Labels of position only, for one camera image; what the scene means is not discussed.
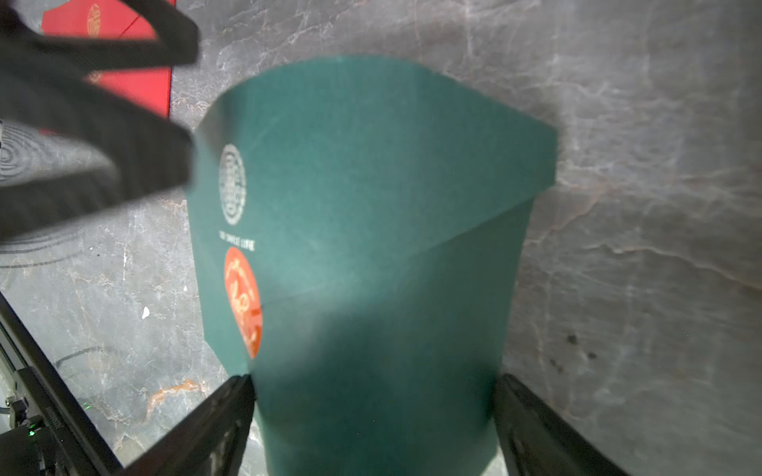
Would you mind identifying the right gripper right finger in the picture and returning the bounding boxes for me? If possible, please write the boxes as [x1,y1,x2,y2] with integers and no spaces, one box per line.
[493,373,627,476]

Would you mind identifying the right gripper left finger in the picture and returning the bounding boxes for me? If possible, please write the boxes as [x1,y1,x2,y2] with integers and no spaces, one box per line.
[120,375,256,475]

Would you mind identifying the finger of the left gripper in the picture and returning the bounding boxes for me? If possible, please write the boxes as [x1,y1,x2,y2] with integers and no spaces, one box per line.
[1,59,192,241]
[1,1,200,71]

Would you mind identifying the dark green envelope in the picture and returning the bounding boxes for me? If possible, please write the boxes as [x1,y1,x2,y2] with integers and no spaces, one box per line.
[187,56,558,475]

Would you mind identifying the red envelope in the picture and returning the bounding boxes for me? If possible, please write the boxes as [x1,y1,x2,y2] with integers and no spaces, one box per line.
[42,0,172,118]

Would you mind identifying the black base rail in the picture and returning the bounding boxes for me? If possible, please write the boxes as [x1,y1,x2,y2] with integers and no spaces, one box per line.
[1,297,123,475]

